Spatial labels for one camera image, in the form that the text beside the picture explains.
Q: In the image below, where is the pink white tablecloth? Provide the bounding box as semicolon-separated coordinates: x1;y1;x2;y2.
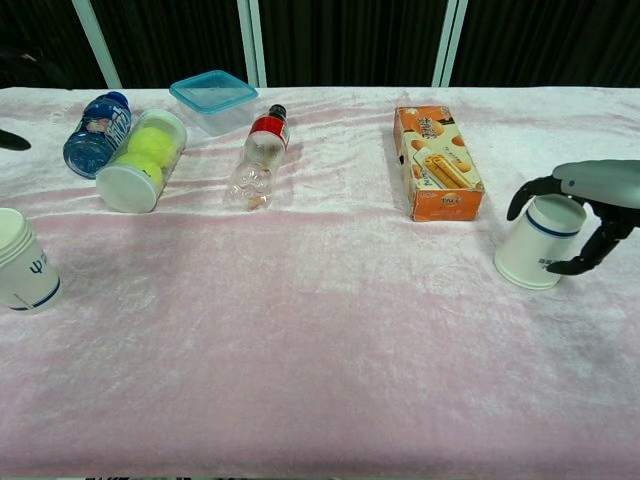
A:
0;85;640;479

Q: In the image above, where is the clear tennis ball tube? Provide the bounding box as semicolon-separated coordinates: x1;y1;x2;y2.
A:
94;108;189;215

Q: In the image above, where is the black curtain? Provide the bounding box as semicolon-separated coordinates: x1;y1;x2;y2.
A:
0;0;640;91

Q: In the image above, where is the black grey right robot hand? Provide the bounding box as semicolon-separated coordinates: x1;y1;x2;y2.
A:
506;159;640;277

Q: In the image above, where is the white paper cup blue logo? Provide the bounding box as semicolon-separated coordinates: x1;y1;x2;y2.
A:
493;193;588;292

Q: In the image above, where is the clear container with teal lid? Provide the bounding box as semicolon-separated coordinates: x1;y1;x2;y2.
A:
168;69;260;137

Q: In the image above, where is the white frame post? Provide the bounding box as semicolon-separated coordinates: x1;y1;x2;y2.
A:
236;0;268;89
431;0;470;89
70;0;123;90

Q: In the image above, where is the blue plastic drink bottle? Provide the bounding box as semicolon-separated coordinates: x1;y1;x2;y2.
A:
62;90;133;180

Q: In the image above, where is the clear bottle with red label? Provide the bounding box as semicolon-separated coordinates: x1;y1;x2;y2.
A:
223;103;292;211

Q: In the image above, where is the orange biscuit box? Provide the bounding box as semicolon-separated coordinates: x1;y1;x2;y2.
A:
392;104;485;223

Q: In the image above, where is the yellow tennis ball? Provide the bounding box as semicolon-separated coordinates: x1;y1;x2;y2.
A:
128;127;177;164
117;152;165;194

